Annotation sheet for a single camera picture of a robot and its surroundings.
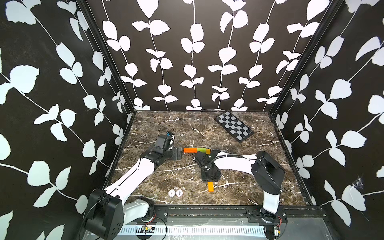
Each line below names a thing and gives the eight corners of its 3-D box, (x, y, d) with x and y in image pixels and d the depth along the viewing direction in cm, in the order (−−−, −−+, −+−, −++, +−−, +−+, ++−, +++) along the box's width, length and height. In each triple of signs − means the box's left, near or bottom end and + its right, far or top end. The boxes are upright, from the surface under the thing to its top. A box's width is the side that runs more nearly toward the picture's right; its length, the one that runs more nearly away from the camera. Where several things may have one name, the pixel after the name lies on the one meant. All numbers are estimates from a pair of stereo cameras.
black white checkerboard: (239, 143, 103) (240, 141, 101) (215, 119, 118) (215, 117, 116) (253, 134, 109) (254, 132, 107) (228, 112, 123) (229, 110, 121)
